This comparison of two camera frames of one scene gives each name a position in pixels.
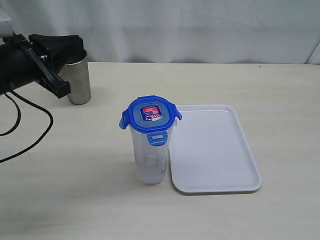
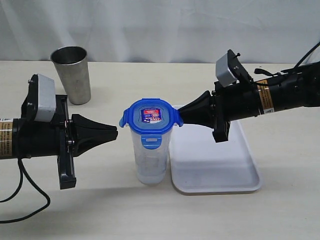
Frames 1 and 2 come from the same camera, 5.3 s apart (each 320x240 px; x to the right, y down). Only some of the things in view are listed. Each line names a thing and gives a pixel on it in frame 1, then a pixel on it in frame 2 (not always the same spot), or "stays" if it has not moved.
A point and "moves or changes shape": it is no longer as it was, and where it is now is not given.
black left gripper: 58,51 → 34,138
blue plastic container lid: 152,115 moves or changes shape
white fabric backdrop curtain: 179,31 stays
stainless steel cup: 77,75 stays
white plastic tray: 209,153 stays
